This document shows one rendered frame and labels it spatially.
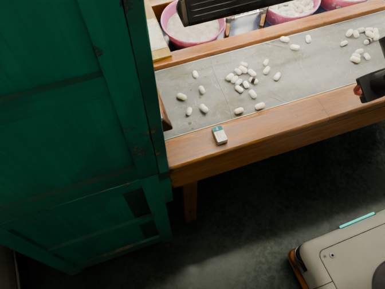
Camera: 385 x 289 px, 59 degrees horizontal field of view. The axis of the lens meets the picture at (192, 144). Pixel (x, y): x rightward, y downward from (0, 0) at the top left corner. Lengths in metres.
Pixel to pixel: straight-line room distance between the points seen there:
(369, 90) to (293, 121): 0.34
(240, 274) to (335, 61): 1.06
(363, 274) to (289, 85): 0.83
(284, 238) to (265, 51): 0.95
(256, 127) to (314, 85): 0.31
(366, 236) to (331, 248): 0.17
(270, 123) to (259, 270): 0.85
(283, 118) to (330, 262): 0.68
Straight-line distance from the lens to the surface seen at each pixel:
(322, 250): 1.60
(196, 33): 1.47
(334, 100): 1.32
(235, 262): 1.79
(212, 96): 1.26
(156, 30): 1.43
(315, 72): 1.41
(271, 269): 1.81
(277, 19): 1.59
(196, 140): 1.13
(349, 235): 1.66
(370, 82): 0.96
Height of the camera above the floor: 1.75
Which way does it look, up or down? 62 degrees down
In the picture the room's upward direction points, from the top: straight up
